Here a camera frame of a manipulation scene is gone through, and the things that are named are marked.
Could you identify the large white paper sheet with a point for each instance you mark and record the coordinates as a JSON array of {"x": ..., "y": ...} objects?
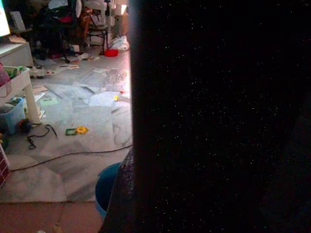
[{"x": 103, "y": 99}]

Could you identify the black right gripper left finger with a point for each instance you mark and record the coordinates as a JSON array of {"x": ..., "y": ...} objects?
[{"x": 124, "y": 189}]

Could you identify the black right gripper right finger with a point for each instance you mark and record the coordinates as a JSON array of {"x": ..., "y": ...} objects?
[{"x": 294, "y": 174}]

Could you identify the red bowl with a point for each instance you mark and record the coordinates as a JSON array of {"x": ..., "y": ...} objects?
[{"x": 111, "y": 53}]

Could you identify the red tiled box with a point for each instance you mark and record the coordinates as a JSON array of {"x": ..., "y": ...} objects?
[{"x": 3, "y": 165}]

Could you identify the green paper sheet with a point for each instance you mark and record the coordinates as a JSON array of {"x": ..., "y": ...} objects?
[{"x": 48, "y": 101}]

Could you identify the small yellow toy piece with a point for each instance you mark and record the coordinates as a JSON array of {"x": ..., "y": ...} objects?
[{"x": 116, "y": 97}]

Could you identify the cardboard box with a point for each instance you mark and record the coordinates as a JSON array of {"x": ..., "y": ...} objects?
[{"x": 122, "y": 21}]

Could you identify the yellow flower toy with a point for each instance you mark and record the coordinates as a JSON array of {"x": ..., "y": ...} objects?
[{"x": 81, "y": 130}]

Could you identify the light blue plastic bin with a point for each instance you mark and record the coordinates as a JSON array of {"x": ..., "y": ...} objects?
[{"x": 14, "y": 114}]

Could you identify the white toy truck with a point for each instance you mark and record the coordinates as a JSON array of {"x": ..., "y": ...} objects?
[{"x": 37, "y": 72}]

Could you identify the blue plastic bucket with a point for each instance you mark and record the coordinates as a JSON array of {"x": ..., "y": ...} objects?
[{"x": 105, "y": 184}]

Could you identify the white low cabinet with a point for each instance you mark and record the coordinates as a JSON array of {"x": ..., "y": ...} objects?
[{"x": 17, "y": 54}]

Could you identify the white metal frame chair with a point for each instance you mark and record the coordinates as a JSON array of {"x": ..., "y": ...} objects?
[{"x": 97, "y": 29}]

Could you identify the dark yarn ball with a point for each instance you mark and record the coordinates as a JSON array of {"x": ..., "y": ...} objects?
[{"x": 24, "y": 125}]

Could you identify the green square toy frame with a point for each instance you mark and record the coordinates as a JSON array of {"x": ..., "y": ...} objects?
[{"x": 71, "y": 131}]

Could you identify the white plastic bag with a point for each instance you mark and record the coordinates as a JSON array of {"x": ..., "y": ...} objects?
[{"x": 120, "y": 43}]

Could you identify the small white table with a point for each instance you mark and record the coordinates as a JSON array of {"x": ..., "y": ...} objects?
[{"x": 22, "y": 81}]

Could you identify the black office chair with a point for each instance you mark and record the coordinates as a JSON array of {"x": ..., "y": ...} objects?
[{"x": 56, "y": 31}]

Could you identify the bright television screen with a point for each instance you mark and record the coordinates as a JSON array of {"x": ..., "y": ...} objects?
[{"x": 3, "y": 17}]

